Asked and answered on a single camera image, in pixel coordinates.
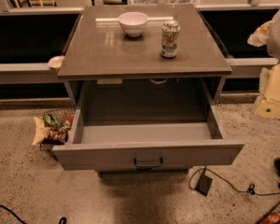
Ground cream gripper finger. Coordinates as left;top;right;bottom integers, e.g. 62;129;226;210
254;100;280;119
247;21;272;47

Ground grey top drawer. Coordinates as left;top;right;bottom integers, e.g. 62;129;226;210
53;77;244;173

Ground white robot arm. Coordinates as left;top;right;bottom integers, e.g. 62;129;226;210
247;9;280;119

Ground grey drawer cabinet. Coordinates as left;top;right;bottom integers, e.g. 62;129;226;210
57;3;233;179

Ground green white soda can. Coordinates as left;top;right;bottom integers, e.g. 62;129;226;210
161;20;180;58

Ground black floor box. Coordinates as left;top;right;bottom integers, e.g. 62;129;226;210
195;169;213;196

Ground white bowl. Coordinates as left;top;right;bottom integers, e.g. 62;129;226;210
118;12;148;37

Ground green snack bag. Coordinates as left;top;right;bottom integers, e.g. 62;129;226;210
43;113;60;128

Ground yellow chip bag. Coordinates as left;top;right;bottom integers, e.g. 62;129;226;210
32;116;68;147

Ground black floor cable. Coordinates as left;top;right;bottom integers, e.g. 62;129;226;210
188;167;280;197

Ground black wire basket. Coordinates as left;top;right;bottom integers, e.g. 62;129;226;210
40;109;74;160

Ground black cable left corner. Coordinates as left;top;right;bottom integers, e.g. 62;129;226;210
0;191;68;224

